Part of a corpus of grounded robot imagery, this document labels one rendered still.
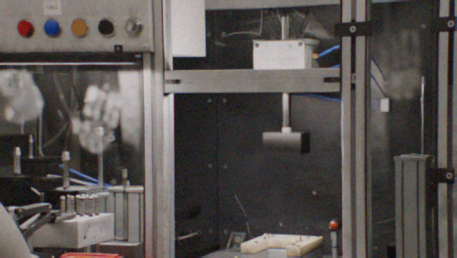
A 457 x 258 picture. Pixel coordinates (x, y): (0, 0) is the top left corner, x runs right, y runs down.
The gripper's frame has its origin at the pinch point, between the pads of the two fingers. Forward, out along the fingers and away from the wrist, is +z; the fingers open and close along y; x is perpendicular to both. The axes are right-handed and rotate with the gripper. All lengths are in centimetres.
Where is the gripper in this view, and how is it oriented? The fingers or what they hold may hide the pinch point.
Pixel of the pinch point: (59, 232)
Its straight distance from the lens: 192.6
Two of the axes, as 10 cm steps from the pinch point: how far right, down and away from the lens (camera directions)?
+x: -9.3, -0.1, 3.6
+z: 3.6, -0.7, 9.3
